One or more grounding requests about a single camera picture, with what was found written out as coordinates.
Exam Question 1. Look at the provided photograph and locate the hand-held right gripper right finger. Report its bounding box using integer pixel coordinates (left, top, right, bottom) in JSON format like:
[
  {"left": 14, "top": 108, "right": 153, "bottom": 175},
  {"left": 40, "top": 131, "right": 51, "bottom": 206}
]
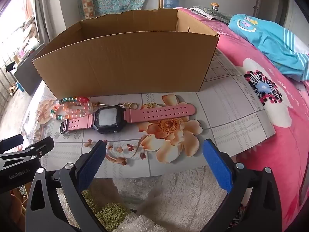
[{"left": 202, "top": 139, "right": 283, "bottom": 232}]

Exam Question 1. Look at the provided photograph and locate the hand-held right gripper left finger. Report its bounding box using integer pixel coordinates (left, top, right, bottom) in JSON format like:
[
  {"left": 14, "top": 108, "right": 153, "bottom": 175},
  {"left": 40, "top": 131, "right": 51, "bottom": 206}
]
[{"left": 25, "top": 140, "right": 107, "bottom": 232}]

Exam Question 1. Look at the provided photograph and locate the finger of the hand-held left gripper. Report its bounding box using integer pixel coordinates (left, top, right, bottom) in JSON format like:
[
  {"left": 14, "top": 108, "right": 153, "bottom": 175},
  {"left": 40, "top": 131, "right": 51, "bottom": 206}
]
[
  {"left": 0, "top": 135, "right": 24, "bottom": 153},
  {"left": 0, "top": 136, "right": 55, "bottom": 162}
]

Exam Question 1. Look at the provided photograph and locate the pale peach beaded bracelet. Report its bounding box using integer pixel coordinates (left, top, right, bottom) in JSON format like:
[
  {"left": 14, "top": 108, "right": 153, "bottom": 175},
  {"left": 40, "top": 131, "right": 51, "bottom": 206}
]
[{"left": 50, "top": 103, "right": 94, "bottom": 121}]

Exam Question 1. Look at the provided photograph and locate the multicolour beaded bracelet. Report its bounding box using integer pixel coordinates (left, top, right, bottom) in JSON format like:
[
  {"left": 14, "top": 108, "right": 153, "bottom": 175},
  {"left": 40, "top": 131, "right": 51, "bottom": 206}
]
[{"left": 57, "top": 96, "right": 93, "bottom": 107}]

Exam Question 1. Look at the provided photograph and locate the pink strap digital watch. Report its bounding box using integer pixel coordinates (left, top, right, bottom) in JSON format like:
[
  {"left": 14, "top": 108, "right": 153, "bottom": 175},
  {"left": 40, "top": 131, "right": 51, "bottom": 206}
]
[{"left": 60, "top": 103, "right": 196, "bottom": 135}]

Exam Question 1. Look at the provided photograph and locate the brown cardboard box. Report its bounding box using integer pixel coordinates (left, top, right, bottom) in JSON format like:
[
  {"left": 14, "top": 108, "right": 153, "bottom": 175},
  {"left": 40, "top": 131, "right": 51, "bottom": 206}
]
[{"left": 32, "top": 8, "right": 220, "bottom": 100}]

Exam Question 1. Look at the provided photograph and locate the pink floral blanket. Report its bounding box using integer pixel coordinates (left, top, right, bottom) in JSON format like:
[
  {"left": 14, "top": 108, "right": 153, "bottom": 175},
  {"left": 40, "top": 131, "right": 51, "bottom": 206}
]
[{"left": 177, "top": 7, "right": 309, "bottom": 232}]

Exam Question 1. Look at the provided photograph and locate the grey curtain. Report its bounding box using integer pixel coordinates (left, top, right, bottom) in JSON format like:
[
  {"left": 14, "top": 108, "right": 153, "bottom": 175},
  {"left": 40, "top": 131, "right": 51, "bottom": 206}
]
[{"left": 31, "top": 0, "right": 58, "bottom": 44}]

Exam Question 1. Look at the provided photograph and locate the orange patterned roll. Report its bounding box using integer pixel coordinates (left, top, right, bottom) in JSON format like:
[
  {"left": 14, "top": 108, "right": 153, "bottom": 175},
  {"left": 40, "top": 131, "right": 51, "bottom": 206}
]
[{"left": 81, "top": 0, "right": 96, "bottom": 19}]

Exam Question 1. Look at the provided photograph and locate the green lace-trimmed pillow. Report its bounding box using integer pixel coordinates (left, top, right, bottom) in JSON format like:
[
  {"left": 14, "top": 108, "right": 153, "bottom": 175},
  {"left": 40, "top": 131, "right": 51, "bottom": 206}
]
[{"left": 191, "top": 5, "right": 232, "bottom": 24}]

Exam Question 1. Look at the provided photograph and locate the white wardrobe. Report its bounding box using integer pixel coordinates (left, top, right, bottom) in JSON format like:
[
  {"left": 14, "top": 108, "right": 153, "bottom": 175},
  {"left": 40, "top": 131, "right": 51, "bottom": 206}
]
[{"left": 288, "top": 0, "right": 309, "bottom": 54}]

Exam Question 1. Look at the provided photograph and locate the brown door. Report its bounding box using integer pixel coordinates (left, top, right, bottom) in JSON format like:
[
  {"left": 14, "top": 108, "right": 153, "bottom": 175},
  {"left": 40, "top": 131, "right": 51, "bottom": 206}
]
[{"left": 253, "top": 0, "right": 290, "bottom": 26}]

